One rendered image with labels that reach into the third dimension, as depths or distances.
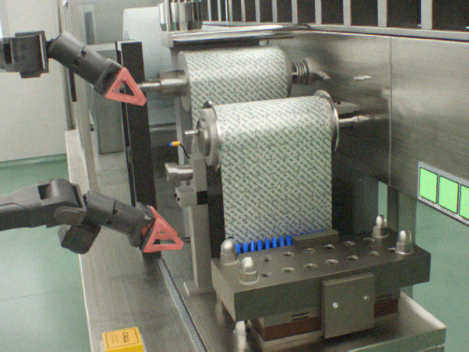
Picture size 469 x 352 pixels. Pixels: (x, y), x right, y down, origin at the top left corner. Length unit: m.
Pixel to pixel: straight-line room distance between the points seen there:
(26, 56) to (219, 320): 0.63
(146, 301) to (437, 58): 0.78
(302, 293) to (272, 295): 0.06
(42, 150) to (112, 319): 5.60
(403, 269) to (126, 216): 0.54
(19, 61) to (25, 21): 5.51
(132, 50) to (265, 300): 0.69
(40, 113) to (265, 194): 5.63
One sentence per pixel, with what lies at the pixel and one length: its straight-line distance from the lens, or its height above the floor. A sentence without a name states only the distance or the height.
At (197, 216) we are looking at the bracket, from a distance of 1.29.
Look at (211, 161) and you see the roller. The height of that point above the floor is 1.21.
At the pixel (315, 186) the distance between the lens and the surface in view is 1.27.
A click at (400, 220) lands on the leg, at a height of 0.97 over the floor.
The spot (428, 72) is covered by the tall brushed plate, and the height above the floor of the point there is 1.38.
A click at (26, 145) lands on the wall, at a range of 6.82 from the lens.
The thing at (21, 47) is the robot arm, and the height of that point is 1.46.
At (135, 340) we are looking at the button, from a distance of 1.16.
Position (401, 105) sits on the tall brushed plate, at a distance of 1.17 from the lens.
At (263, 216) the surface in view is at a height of 1.09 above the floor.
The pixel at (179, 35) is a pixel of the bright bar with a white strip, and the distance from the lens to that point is 1.44.
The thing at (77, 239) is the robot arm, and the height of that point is 1.10.
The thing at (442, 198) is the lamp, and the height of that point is 1.17.
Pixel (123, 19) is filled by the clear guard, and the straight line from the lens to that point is 2.16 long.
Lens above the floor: 1.51
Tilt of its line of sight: 16 degrees down
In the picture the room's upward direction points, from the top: 3 degrees counter-clockwise
